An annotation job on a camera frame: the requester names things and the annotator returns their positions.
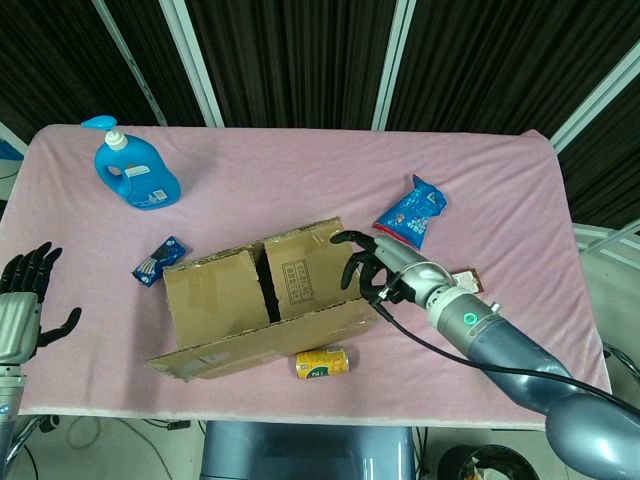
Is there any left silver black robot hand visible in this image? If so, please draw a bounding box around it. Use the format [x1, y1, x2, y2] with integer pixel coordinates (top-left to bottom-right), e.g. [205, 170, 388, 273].
[0, 242, 83, 365]

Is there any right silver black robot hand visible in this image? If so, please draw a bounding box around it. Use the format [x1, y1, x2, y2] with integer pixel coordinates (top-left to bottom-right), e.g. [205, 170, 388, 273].
[329, 229, 459, 305]

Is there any large brown cardboard box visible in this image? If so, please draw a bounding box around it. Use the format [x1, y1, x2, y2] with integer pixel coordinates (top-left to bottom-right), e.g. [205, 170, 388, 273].
[144, 216, 381, 384]

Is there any blue snack bag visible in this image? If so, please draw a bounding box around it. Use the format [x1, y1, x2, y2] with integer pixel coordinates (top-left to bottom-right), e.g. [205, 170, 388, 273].
[372, 173, 449, 250]

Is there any brown flat medicine box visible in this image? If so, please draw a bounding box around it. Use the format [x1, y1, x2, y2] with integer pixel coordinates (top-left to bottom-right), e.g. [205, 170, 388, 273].
[452, 268, 485, 296]

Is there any yellow drink can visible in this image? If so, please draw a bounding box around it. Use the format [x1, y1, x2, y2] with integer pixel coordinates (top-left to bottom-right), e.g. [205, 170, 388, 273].
[294, 348, 354, 381]

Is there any pink tablecloth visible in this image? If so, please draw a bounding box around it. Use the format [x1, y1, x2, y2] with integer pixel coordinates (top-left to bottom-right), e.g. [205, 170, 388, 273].
[0, 123, 612, 432]

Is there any dark blue snack packet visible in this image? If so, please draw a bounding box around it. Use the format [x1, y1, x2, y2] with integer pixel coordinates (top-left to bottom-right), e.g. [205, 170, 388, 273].
[131, 235, 188, 289]

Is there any blue detergent pump bottle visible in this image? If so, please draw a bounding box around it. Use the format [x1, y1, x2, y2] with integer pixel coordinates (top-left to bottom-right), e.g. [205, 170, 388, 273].
[80, 114, 182, 212]

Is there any black waste bin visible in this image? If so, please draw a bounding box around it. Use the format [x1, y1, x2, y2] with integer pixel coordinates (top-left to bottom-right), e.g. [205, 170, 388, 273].
[438, 443, 539, 480]

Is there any blue-grey robot torso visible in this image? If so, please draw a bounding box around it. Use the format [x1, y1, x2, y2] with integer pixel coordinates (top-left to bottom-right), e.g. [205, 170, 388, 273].
[199, 420, 419, 480]

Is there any black curtain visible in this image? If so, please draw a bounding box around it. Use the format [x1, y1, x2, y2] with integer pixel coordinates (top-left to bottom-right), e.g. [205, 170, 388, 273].
[0, 0, 640, 226]

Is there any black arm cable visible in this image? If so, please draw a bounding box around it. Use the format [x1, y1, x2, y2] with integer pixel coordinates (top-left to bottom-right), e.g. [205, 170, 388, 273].
[372, 292, 640, 406]

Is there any wide white frame post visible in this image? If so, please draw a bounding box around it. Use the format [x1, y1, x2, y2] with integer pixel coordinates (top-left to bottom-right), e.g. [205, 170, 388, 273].
[372, 0, 417, 132]
[549, 47, 640, 154]
[159, 0, 225, 127]

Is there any thin white frame post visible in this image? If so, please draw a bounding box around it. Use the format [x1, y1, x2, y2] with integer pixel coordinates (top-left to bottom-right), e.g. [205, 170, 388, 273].
[92, 0, 167, 126]

